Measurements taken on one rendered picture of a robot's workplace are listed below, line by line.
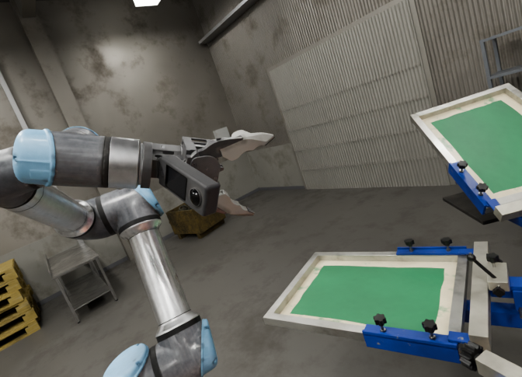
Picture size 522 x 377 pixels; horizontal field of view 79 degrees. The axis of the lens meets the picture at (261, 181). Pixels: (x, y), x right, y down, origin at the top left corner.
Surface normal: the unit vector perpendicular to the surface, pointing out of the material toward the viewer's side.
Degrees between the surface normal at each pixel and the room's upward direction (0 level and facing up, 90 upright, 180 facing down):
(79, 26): 90
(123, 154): 72
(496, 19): 90
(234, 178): 90
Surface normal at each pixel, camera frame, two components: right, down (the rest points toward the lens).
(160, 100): 0.58, -0.04
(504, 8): -0.74, 0.37
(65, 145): 0.38, -0.41
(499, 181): -0.32, -0.66
